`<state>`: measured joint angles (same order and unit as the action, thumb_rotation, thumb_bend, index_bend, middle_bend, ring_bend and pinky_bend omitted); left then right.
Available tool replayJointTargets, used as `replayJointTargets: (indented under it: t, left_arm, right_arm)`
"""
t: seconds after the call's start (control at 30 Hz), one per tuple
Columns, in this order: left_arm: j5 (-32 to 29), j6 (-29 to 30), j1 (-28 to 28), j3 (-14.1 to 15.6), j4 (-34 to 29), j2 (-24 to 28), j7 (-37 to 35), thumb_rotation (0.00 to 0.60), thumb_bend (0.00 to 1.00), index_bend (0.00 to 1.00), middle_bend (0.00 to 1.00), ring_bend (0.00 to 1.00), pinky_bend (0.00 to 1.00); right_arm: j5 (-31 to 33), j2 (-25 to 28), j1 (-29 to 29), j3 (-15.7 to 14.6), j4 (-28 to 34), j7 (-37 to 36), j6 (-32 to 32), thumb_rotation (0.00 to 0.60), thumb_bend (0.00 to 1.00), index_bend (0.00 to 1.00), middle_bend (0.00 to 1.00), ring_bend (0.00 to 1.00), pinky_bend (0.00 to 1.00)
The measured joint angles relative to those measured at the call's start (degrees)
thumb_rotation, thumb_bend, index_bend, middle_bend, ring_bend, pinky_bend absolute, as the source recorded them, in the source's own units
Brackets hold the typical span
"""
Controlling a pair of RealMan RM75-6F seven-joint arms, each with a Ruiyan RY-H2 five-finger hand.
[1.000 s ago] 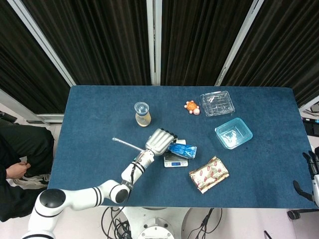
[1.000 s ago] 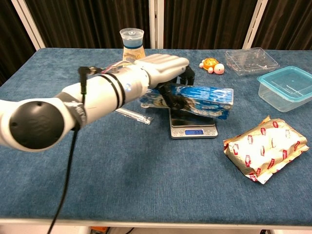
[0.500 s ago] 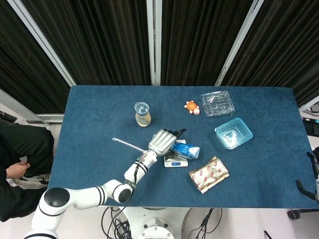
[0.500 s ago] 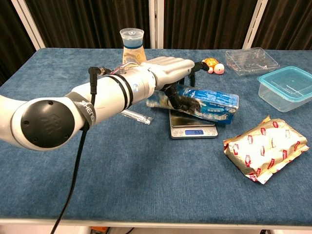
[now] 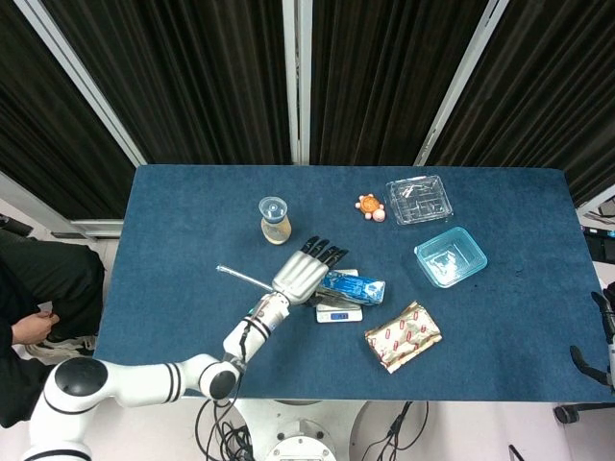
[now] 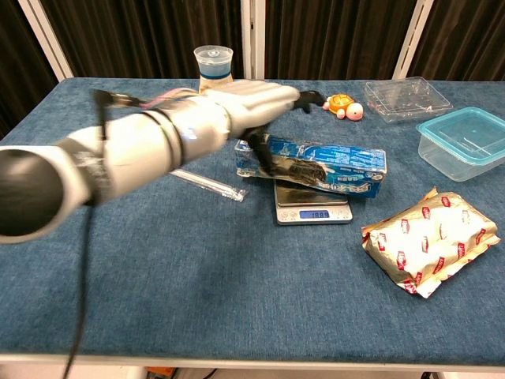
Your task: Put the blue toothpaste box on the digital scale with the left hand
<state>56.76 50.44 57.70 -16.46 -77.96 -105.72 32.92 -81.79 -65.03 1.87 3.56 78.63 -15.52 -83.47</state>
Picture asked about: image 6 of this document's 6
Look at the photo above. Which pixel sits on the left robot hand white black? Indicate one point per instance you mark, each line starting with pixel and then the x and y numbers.
pixel 256 102

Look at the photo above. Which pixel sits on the black pleated curtain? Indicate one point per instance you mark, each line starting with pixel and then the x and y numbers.
pixel 138 35
pixel 469 39
pixel 335 35
pixel 16 59

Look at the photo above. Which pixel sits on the small glass jar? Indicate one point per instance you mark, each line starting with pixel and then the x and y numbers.
pixel 213 67

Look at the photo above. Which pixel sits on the silver digital kitchen scale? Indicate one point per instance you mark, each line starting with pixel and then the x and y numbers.
pixel 315 215

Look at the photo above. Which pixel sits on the white frame post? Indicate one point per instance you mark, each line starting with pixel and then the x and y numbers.
pixel 412 39
pixel 47 39
pixel 253 39

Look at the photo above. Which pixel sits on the gold red foil package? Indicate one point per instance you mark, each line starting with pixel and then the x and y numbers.
pixel 430 241

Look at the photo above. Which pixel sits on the teal rimmed plastic container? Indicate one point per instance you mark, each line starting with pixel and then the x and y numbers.
pixel 461 142

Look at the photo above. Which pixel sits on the clear plastic clamshell box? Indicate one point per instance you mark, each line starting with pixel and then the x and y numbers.
pixel 406 98

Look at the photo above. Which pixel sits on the orange pink turtle toy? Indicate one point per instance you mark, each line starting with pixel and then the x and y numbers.
pixel 341 104

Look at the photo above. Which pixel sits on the wrapped transparent straw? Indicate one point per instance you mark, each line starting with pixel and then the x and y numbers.
pixel 213 185

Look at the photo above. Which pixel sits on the blue table cloth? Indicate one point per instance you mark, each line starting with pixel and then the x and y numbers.
pixel 197 276

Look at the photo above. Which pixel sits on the left robot arm silver white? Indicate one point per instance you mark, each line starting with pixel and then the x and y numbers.
pixel 134 146

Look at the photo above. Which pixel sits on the blue white snack box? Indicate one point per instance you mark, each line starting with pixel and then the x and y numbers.
pixel 339 160

